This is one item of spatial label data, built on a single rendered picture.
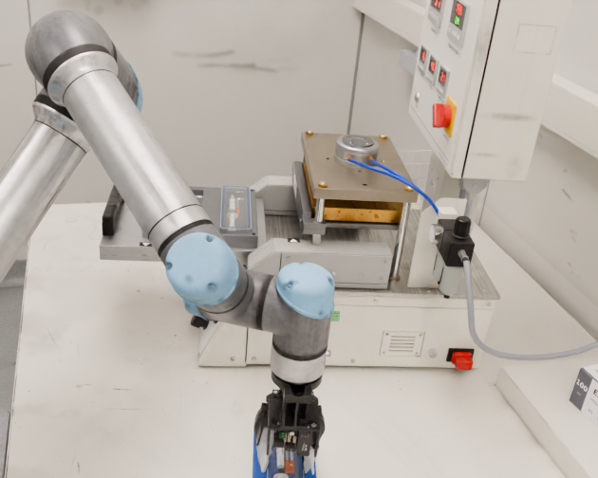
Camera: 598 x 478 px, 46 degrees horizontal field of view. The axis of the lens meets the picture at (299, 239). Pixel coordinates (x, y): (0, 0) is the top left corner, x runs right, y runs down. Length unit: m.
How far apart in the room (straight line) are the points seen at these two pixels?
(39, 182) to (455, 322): 0.76
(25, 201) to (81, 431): 0.40
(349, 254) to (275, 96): 1.65
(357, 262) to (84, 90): 0.56
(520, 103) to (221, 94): 1.74
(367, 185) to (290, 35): 1.60
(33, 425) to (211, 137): 1.77
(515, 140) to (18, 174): 0.76
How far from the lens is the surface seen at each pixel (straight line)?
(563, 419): 1.32
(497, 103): 1.17
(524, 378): 1.38
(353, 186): 1.22
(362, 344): 1.33
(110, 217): 1.30
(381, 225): 1.28
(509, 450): 1.29
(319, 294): 0.88
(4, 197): 1.07
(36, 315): 1.51
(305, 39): 2.79
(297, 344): 0.92
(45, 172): 1.07
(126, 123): 0.89
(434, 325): 1.34
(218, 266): 0.77
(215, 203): 1.38
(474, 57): 1.14
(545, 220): 1.79
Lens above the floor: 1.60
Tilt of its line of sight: 28 degrees down
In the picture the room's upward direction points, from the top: 6 degrees clockwise
